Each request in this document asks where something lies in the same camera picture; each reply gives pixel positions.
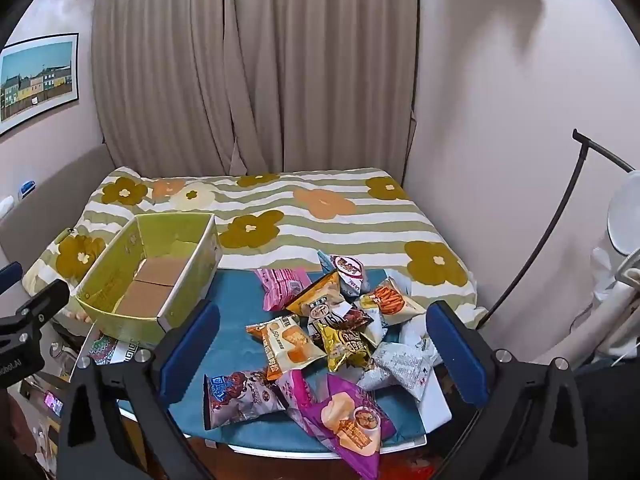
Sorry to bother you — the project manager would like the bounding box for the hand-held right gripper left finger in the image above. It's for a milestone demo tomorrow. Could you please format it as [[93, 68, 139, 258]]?
[[57, 299, 221, 480]]

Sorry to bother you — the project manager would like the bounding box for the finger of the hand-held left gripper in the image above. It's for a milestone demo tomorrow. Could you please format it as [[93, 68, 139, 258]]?
[[0, 261, 23, 295], [0, 280, 70, 333]]

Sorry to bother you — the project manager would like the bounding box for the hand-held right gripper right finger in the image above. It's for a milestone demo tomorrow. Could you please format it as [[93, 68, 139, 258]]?
[[426, 301, 591, 480]]

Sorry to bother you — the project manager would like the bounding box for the pale white snack packet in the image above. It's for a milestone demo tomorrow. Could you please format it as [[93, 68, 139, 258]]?
[[395, 310, 441, 356]]

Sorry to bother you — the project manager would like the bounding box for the silver white snack packet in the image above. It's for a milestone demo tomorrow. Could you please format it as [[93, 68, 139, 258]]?
[[357, 342, 443, 403]]

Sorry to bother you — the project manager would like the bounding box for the red blue snack packet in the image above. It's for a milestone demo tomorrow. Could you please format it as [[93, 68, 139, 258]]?
[[202, 370, 286, 431]]

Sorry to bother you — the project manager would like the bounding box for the green cardboard box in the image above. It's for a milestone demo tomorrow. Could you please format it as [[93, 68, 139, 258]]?
[[70, 212, 223, 348]]

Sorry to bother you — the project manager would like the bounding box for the orange sticks snack packet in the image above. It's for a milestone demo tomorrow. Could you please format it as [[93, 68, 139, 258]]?
[[354, 277, 428, 328]]

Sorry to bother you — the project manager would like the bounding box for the cream cake packet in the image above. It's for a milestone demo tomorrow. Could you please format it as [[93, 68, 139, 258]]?
[[246, 316, 328, 381]]

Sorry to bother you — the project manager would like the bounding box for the pink snack packet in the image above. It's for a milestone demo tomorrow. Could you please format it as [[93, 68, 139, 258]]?
[[255, 266, 313, 312]]

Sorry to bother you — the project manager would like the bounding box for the dark brown snack packet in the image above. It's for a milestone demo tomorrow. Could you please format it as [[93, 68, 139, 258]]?
[[310, 302, 376, 341]]

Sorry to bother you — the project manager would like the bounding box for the gold snack packet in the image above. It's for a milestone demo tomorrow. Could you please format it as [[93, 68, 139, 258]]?
[[317, 322, 386, 373]]

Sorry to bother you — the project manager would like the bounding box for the magenta white snack packet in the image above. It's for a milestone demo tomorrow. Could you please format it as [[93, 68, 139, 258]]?
[[275, 367, 321, 421]]

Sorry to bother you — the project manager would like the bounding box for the purple cake packet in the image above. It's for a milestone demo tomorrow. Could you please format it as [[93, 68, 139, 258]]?
[[290, 375, 398, 480]]

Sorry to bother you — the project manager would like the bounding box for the yellow chip packet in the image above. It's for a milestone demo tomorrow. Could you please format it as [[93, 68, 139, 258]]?
[[286, 271, 343, 318]]

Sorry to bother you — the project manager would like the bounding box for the white red-label snack packet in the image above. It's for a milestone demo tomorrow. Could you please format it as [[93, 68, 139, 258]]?
[[318, 250, 368, 297]]

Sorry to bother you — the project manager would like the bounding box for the teal patterned cloth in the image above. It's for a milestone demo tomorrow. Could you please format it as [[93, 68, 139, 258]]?
[[70, 267, 453, 443]]

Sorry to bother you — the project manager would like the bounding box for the grey headboard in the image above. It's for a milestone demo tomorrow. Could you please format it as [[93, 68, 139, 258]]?
[[0, 145, 113, 281]]

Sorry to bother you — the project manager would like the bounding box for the white cloth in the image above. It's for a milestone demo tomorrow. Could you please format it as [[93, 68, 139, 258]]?
[[530, 247, 640, 366]]

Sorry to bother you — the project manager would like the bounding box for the black curved stand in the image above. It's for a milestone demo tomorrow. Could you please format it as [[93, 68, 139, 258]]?
[[480, 129, 640, 331]]

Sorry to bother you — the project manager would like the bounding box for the floral striped blanket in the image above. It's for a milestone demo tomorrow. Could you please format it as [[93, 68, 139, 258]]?
[[22, 166, 488, 328]]

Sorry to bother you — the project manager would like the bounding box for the white round object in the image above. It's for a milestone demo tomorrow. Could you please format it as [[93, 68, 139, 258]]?
[[607, 172, 640, 256]]

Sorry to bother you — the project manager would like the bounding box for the beige curtain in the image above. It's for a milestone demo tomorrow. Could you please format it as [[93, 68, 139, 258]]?
[[90, 0, 421, 186]]

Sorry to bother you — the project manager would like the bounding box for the wall poster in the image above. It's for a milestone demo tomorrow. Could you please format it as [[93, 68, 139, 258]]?
[[0, 32, 80, 137]]

